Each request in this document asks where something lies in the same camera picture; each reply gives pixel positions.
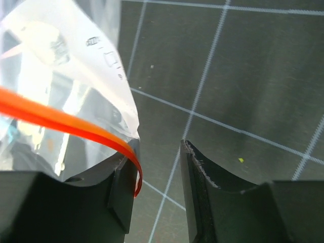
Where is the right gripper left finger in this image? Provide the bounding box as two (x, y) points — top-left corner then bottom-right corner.
(1, 143), (137, 242)

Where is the black grid cutting mat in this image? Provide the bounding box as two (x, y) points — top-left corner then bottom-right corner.
(119, 1), (323, 242)

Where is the clear zip bag red zipper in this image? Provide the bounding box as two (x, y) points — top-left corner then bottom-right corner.
(1, 1), (143, 193)

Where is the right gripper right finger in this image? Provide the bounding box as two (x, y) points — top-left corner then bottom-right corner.
(180, 140), (323, 242)

